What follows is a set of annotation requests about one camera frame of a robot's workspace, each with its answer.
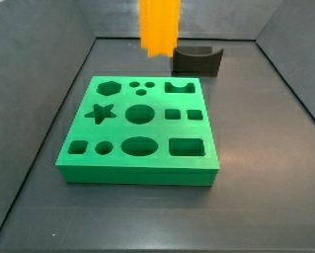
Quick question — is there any orange star-shaped peg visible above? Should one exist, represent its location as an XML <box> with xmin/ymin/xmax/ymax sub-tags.
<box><xmin>139</xmin><ymin>0</ymin><xmax>180</xmax><ymax>57</ymax></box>

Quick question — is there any green shape-sorting block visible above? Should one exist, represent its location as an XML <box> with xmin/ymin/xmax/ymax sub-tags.
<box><xmin>54</xmin><ymin>76</ymin><xmax>219</xmax><ymax>186</ymax></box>

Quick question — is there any black curved holder bracket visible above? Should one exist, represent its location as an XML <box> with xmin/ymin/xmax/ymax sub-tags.
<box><xmin>171</xmin><ymin>46</ymin><xmax>224</xmax><ymax>77</ymax></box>

